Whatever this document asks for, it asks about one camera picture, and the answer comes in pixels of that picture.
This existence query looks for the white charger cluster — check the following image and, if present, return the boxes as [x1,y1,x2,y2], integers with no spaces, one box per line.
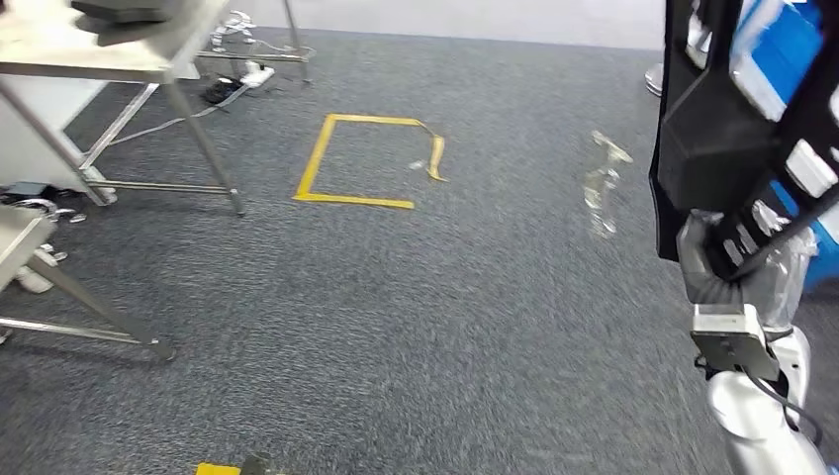
[209,9,258,55]

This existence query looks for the blue plastic bin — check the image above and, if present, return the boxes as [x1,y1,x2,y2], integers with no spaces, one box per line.
[729,0,826,106]

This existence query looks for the grey floor cable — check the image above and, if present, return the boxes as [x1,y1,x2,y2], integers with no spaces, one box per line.
[83,83,253,157]

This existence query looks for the white plastic bin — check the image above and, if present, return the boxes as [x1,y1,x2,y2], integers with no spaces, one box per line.
[728,61,790,125]

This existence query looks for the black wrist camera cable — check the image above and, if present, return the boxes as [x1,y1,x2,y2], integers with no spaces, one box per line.
[693,353,825,448]

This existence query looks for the chrome stanchion post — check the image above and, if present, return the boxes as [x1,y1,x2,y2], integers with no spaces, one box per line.
[644,60,667,100]

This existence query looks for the white power strip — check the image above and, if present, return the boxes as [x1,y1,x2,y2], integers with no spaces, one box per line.
[238,60,277,88]

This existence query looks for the crumpled clear plastic wrap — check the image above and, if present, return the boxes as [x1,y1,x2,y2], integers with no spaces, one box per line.
[582,129,635,239]

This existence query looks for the yellow tape square peeled corner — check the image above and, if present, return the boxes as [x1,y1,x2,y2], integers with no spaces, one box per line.
[293,112,451,212]

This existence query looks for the black license plate frame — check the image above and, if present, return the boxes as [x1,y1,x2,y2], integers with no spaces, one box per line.
[648,0,839,283]

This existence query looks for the black power adapter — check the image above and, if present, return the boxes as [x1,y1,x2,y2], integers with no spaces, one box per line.
[198,76,245,106]

